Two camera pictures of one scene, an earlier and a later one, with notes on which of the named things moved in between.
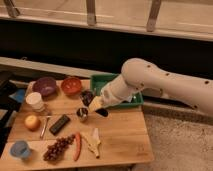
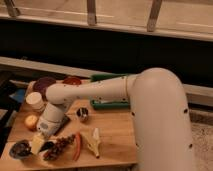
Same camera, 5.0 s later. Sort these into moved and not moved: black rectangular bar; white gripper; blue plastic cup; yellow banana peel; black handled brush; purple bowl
Moved: white gripper; black handled brush
Not moved: black rectangular bar; yellow banana peel; blue plastic cup; purple bowl
